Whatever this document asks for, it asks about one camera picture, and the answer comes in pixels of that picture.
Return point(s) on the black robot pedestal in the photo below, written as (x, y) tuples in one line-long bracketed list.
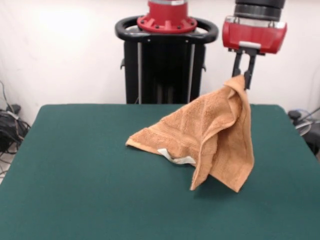
[(162, 75)]

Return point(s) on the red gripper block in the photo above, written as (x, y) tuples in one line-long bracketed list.
[(252, 35)]

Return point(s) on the dark green table cloth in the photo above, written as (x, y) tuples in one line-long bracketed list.
[(75, 175)]

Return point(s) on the orange terry towel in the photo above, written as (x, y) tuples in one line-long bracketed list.
[(215, 130)]

